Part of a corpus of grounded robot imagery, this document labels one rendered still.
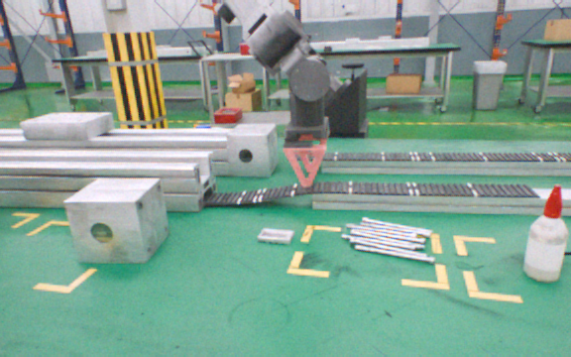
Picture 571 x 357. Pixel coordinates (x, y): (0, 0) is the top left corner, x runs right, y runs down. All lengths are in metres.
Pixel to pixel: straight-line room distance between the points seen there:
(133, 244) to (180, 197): 0.17
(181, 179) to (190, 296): 0.26
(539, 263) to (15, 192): 0.86
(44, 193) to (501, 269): 0.77
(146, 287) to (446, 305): 0.36
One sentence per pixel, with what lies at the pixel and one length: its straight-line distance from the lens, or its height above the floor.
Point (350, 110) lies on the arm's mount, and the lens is 1.23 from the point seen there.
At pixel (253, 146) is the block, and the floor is 0.85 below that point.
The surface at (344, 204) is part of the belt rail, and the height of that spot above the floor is 0.79.
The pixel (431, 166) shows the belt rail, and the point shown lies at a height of 0.80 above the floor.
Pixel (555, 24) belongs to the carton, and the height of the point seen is 0.96.
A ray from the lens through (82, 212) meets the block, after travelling 0.62.
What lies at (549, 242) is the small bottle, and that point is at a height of 0.83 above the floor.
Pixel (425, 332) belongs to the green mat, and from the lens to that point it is 0.47.
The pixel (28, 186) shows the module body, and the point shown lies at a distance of 0.91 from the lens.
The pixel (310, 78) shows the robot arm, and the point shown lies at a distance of 0.59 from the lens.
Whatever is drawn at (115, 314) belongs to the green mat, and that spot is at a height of 0.78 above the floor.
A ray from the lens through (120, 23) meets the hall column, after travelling 4.30.
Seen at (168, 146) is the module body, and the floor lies 0.85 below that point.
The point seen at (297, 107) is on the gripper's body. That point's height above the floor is 0.96.
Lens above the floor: 1.08
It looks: 21 degrees down
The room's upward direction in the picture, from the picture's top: 3 degrees counter-clockwise
